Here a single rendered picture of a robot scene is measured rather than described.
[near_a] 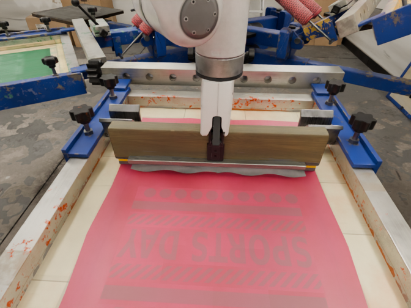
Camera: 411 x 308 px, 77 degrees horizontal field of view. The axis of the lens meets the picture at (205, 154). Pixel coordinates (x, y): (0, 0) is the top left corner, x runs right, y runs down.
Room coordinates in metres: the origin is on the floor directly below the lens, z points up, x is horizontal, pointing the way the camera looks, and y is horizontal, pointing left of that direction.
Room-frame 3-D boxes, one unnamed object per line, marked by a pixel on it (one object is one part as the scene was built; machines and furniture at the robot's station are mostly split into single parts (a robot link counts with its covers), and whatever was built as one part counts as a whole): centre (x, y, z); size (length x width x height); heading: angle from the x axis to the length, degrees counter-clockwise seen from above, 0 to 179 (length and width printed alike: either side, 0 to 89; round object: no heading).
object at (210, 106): (0.40, -0.02, 1.12); 0.10 x 0.07 x 0.11; 177
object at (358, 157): (0.51, -0.31, 0.97); 0.30 x 0.05 x 0.07; 177
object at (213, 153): (0.37, -0.02, 1.02); 0.03 x 0.03 x 0.07; 87
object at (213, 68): (0.41, -0.02, 1.18); 0.09 x 0.07 x 0.03; 177
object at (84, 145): (0.54, 0.25, 0.97); 0.30 x 0.05 x 0.07; 177
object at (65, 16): (1.70, 0.48, 0.91); 1.34 x 0.40 x 0.08; 57
